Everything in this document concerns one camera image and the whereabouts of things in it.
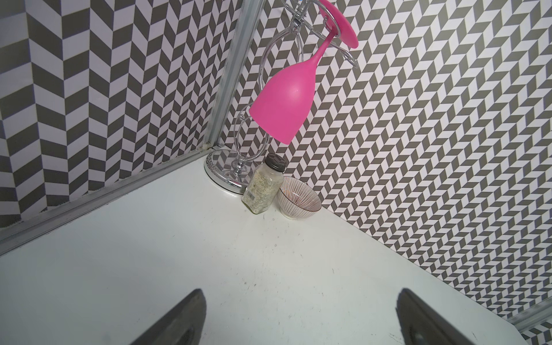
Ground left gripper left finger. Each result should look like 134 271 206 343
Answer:
132 289 207 345

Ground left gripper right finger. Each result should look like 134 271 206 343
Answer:
396 288 474 345

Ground glass spice jar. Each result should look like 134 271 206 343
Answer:
241 153 288 214

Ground chrome glass holder stand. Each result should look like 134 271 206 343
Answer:
204 1 359 194

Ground small striped bowl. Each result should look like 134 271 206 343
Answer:
277 177 322 219

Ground pink plastic wine glass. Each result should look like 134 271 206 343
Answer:
250 1 359 145

